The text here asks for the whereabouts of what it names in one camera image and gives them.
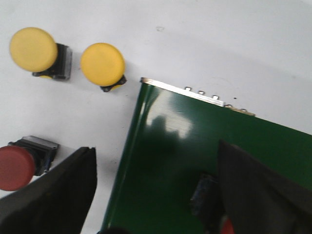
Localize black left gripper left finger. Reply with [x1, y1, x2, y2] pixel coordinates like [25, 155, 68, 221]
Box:
[0, 147, 97, 234]

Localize green conveyor belt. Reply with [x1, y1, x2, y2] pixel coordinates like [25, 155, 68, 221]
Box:
[102, 78, 312, 234]

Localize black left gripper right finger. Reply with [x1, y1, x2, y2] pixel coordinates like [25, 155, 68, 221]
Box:
[217, 140, 312, 234]

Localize red mushroom push button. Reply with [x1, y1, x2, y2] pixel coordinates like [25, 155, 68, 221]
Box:
[190, 173, 234, 234]
[0, 136, 60, 192]

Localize yellow mushroom push button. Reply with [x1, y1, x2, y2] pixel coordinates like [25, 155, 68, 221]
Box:
[80, 43, 127, 93]
[9, 27, 72, 80]

